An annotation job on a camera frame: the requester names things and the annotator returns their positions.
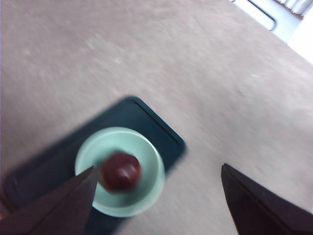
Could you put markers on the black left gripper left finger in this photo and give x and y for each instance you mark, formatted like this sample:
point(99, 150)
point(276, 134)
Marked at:
point(53, 210)

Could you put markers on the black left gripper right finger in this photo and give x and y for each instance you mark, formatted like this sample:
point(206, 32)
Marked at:
point(264, 210)

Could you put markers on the black rectangular tray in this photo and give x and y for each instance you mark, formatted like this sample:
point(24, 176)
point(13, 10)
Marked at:
point(137, 115)

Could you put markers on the dark red plum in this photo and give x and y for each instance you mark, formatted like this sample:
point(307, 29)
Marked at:
point(121, 172)

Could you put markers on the teal ribbed bowl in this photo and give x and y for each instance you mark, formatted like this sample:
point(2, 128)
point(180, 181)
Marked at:
point(146, 159)

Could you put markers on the grey ribbed panel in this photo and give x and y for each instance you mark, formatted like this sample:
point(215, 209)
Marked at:
point(291, 6)

